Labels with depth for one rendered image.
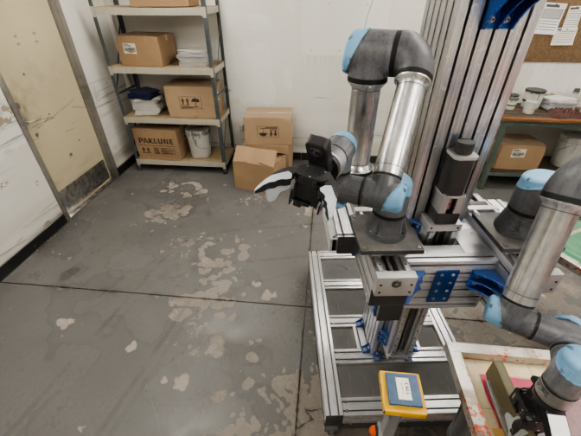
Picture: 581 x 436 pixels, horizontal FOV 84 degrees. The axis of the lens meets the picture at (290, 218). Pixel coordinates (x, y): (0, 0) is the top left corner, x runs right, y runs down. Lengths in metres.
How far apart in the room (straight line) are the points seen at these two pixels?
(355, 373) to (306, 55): 3.44
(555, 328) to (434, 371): 1.25
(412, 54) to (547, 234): 0.54
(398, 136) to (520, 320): 0.55
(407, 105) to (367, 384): 1.55
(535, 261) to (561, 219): 0.11
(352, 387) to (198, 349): 1.05
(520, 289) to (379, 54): 0.69
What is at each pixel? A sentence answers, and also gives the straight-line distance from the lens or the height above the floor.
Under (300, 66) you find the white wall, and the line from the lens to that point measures 4.31.
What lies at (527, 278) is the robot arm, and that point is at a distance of 0.98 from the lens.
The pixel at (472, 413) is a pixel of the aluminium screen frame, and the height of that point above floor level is 0.99.
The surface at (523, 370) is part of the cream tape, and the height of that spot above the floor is 0.95.
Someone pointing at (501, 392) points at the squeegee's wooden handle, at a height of 1.02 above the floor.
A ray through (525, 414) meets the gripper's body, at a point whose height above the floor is 1.12.
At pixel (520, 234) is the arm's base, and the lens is 1.40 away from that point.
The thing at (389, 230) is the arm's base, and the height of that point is 1.31.
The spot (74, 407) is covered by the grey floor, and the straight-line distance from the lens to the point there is 2.52.
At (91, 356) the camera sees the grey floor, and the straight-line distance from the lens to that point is 2.68.
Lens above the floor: 1.99
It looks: 35 degrees down
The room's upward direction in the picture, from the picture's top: straight up
